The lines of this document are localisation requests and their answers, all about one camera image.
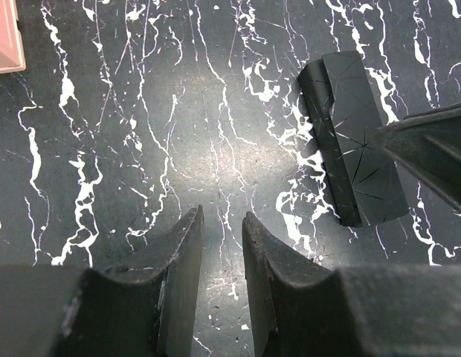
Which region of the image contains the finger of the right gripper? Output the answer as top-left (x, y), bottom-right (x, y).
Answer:
top-left (373, 102), bottom-right (461, 213)

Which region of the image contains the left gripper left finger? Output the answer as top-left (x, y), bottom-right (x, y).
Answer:
top-left (0, 207), bottom-right (204, 356)

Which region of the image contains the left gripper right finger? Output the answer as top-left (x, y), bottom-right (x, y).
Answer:
top-left (242, 213), bottom-right (461, 356)

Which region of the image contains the black sunglasses case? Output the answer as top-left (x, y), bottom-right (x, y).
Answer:
top-left (297, 51), bottom-right (408, 228)

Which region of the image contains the orange plastic desk organizer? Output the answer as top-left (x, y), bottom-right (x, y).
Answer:
top-left (0, 0), bottom-right (26, 74)

